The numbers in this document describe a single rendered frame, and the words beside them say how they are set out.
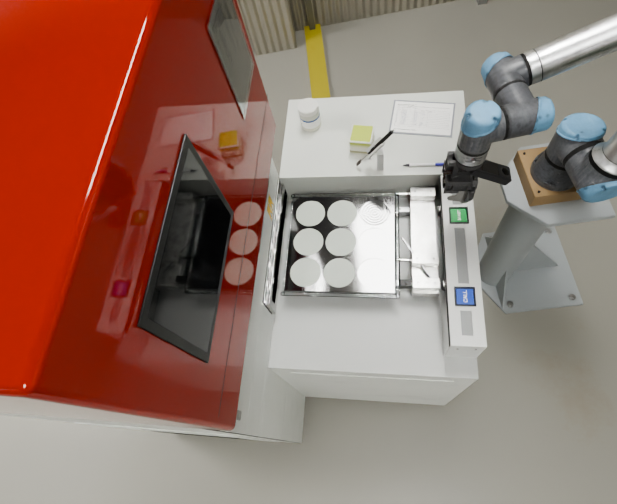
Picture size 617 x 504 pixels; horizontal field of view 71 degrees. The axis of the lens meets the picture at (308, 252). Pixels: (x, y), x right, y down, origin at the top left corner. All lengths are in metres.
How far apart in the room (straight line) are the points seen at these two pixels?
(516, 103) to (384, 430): 1.54
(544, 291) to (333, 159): 1.35
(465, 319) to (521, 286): 1.14
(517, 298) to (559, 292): 0.20
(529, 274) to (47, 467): 2.57
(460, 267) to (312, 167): 0.58
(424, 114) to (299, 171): 0.47
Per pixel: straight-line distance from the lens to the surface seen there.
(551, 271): 2.47
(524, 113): 1.08
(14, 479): 2.81
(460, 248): 1.36
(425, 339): 1.39
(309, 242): 1.43
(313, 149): 1.55
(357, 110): 1.64
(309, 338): 1.40
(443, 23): 3.53
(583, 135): 1.46
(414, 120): 1.60
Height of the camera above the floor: 2.17
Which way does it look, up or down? 63 degrees down
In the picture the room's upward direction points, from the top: 20 degrees counter-clockwise
